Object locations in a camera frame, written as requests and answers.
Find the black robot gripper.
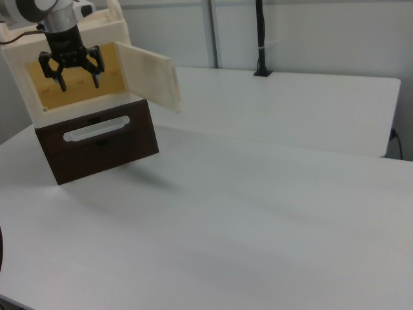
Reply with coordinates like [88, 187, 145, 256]
[37, 25, 105, 93]

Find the cream cabinet door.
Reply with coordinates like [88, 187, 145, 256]
[114, 41, 183, 114]

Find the cream plastic cabinet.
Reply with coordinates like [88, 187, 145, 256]
[0, 0, 149, 130]

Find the black clamped pole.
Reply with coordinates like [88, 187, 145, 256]
[253, 0, 274, 78]

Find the white drawer handle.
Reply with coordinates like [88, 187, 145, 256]
[63, 115, 131, 143]

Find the brown arm cable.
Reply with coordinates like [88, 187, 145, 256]
[0, 29, 46, 45]

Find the black hanging cable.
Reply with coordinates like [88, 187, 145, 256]
[389, 128, 405, 161]

